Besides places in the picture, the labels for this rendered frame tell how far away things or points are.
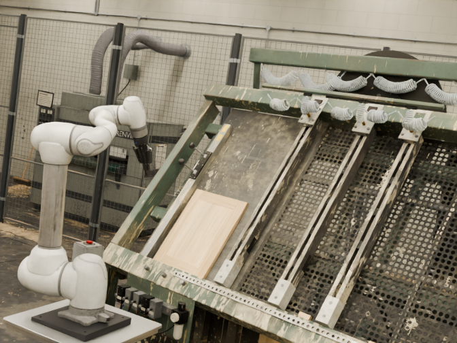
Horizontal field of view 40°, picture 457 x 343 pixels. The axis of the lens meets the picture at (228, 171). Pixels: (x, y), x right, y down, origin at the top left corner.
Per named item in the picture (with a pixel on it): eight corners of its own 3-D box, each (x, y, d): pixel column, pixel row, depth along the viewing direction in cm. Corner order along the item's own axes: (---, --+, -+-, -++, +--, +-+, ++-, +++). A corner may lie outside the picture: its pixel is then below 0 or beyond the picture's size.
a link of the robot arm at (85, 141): (112, 124, 274) (83, 120, 276) (96, 134, 257) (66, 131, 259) (112, 152, 278) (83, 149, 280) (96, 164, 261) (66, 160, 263)
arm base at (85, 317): (92, 329, 262) (94, 316, 261) (56, 315, 273) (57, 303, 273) (122, 319, 277) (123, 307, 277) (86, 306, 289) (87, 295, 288)
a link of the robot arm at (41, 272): (58, 302, 269) (10, 294, 273) (73, 291, 285) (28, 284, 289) (72, 124, 261) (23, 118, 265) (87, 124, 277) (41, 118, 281)
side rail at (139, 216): (120, 251, 367) (109, 241, 360) (213, 110, 408) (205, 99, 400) (126, 254, 364) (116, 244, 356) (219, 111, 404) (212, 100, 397)
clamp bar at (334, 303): (316, 324, 278) (298, 301, 261) (417, 122, 321) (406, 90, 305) (336, 332, 271) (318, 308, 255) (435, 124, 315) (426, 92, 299)
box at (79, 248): (69, 273, 341) (73, 241, 339) (87, 271, 351) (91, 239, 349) (83, 280, 334) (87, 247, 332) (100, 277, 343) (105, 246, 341)
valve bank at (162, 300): (102, 318, 332) (108, 275, 330) (122, 314, 343) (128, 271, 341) (168, 352, 301) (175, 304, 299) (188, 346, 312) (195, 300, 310)
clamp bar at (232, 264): (216, 285, 314) (194, 262, 298) (319, 108, 358) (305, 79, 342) (231, 291, 308) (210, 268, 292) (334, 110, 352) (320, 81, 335)
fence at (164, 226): (143, 257, 348) (140, 254, 345) (227, 127, 383) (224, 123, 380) (149, 260, 345) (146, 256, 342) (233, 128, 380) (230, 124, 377)
